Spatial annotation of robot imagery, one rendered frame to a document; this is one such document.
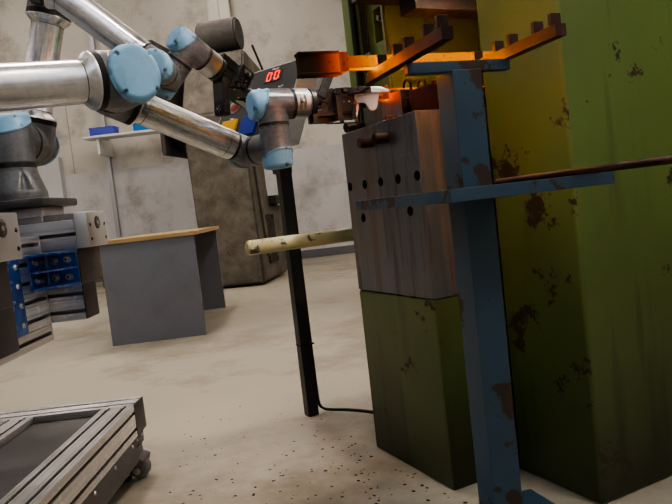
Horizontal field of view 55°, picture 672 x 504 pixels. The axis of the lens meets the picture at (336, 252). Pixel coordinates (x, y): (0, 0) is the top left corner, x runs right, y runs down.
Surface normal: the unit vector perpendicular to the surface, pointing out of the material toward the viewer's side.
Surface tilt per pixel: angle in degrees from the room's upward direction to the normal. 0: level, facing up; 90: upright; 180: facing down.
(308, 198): 90
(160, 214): 90
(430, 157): 90
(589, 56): 90
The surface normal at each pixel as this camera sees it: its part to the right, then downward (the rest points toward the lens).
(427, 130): 0.44, 0.01
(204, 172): -0.14, 0.13
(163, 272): 0.07, 0.07
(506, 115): -0.89, 0.13
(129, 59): 0.74, -0.05
